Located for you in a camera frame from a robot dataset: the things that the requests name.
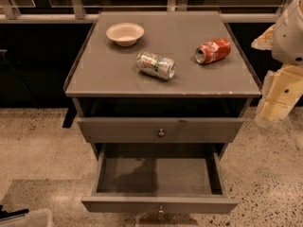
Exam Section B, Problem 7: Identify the clear plastic bin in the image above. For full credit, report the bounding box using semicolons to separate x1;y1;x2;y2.
0;209;54;227

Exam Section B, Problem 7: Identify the beige paper bowl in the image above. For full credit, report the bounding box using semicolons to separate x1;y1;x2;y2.
106;23;145;46

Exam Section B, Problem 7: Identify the metal window railing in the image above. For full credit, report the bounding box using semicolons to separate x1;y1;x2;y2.
0;0;293;23

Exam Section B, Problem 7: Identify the grey top drawer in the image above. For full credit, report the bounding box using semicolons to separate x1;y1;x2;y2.
78;117;243;143

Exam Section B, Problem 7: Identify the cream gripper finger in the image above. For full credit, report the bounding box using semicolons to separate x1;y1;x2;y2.
255;64;303;124
251;26;275;50

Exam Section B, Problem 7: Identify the red coke can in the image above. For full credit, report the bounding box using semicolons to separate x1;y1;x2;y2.
195;38;231;64

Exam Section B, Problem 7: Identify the grey drawer cabinet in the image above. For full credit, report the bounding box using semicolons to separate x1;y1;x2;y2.
64;11;260;148

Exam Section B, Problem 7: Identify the open grey middle drawer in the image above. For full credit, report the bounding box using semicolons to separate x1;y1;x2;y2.
81;144;239;214

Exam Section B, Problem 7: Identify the black object on floor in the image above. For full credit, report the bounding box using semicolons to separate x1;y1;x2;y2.
0;205;29;221

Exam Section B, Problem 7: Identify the green white 7up can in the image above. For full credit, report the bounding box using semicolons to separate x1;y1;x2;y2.
136;52;175;80

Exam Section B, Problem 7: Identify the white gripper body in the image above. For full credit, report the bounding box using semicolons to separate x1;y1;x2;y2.
272;0;303;65

